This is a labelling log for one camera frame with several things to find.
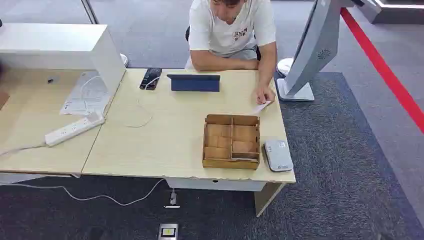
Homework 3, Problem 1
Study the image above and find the white round base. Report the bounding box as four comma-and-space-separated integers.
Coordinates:
276, 57, 295, 78

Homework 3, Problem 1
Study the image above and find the person's left hand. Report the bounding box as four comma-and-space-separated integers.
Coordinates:
255, 85, 276, 106

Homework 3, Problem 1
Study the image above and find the person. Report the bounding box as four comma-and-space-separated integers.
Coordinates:
185, 0, 278, 106

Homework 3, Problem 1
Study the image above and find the grey card reader device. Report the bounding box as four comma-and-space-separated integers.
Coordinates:
263, 139, 294, 173

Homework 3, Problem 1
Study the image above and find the wooden compartment box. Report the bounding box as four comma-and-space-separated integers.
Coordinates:
202, 114, 261, 171

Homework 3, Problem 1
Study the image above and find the white desk partition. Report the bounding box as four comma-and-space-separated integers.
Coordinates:
0, 22, 127, 117

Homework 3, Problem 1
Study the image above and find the white card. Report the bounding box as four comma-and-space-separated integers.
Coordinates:
251, 100, 273, 116

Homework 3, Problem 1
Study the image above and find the grey kiosk stand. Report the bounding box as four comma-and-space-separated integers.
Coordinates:
276, 0, 365, 102

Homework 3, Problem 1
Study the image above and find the white paper sheet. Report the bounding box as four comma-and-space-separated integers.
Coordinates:
59, 71, 112, 117

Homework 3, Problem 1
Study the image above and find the white power cord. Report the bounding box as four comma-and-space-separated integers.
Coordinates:
0, 143, 167, 207

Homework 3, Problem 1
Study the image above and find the pale wooden side desk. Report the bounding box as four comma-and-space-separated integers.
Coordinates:
0, 67, 127, 179

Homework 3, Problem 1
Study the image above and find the white charging cable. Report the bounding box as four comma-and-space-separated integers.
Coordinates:
124, 75, 170, 129

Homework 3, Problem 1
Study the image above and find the silver floor socket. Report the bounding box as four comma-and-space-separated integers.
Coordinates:
157, 223, 179, 240

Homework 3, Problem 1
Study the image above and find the white power strip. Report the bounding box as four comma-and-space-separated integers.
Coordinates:
44, 112, 106, 148

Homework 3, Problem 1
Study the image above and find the white plug in floor socket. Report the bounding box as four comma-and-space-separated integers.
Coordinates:
163, 188, 181, 210

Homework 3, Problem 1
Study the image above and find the black smartphone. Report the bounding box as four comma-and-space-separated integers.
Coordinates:
139, 67, 163, 91

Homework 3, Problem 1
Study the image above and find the dark blue tablet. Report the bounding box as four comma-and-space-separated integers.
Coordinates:
166, 74, 222, 93

